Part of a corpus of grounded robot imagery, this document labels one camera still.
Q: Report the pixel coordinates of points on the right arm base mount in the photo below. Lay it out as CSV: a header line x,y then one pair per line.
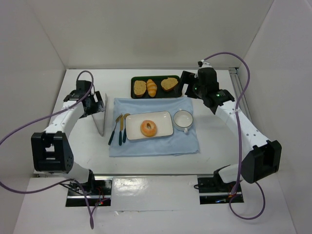
x,y
212,193

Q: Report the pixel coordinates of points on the light blue cloth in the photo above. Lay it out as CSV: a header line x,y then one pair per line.
x,y
176,144

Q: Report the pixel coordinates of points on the gold fork green handle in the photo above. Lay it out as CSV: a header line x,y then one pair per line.
x,y
113,132

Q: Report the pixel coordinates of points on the silver metal tongs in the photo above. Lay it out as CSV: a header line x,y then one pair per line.
x,y
100,115

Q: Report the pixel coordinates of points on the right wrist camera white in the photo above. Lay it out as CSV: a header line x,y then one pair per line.
x,y
204,64

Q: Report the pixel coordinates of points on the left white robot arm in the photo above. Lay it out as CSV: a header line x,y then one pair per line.
x,y
51,149

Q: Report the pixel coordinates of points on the bread slice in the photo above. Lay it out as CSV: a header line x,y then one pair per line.
x,y
169,84
140,88

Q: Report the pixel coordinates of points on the bread slice left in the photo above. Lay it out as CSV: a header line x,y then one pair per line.
x,y
140,88

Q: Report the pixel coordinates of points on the white rectangular plate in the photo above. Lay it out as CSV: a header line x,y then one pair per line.
x,y
162,120

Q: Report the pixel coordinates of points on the gold spoon green handle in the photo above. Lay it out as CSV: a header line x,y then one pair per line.
x,y
124,125

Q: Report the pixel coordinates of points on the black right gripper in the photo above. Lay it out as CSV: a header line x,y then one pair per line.
x,y
191,81

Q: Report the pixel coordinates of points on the bread slice right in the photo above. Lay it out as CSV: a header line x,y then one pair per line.
x,y
169,84

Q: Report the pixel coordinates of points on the white bowl with handles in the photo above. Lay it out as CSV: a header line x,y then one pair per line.
x,y
183,121

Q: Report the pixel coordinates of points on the gold knife green handle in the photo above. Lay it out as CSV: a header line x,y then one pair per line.
x,y
120,129

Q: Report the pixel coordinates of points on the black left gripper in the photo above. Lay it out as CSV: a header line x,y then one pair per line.
x,y
98,104

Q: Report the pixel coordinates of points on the sugared donut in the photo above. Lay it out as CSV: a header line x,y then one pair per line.
x,y
148,128

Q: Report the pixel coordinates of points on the croissant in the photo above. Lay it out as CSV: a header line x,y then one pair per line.
x,y
151,88

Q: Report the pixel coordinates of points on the black rectangular tray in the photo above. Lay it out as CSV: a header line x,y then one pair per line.
x,y
160,92

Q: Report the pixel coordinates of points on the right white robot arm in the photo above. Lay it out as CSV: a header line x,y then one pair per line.
x,y
259,157

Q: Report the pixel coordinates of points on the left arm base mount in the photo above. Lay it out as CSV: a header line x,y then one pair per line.
x,y
99,195

